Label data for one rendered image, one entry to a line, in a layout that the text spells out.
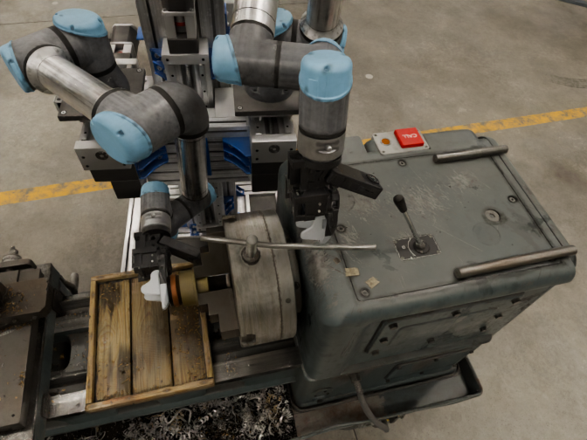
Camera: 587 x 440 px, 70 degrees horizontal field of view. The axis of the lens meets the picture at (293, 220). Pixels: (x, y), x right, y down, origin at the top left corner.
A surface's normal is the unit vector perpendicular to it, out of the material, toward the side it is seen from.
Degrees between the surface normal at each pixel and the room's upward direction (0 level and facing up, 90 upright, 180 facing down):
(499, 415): 0
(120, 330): 0
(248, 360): 0
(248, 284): 32
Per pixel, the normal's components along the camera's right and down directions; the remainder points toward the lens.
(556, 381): 0.07, -0.58
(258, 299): 0.21, 0.16
